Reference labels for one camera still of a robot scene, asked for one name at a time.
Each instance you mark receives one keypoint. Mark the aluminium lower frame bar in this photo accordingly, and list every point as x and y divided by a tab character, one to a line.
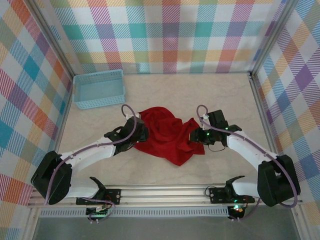
30	225
300	225

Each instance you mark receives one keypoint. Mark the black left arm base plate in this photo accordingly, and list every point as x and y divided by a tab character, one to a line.
115	196

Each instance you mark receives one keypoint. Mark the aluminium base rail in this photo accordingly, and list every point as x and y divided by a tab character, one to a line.
162	195

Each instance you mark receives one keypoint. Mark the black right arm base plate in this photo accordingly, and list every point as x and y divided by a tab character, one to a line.
216	195

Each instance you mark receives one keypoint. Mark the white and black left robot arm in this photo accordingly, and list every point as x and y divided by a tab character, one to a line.
92	152

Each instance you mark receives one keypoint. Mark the light blue plastic basket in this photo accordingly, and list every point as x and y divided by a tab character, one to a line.
100	90

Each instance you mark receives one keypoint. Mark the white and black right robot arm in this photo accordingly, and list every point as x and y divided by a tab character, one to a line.
247	150

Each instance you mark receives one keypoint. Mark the aluminium table side rail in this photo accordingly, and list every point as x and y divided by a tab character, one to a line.
263	112
62	125

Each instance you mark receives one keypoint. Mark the red t-shirt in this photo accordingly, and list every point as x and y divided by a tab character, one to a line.
162	140

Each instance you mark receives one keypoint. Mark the aluminium frame post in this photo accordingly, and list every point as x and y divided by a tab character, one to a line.
53	40
272	37

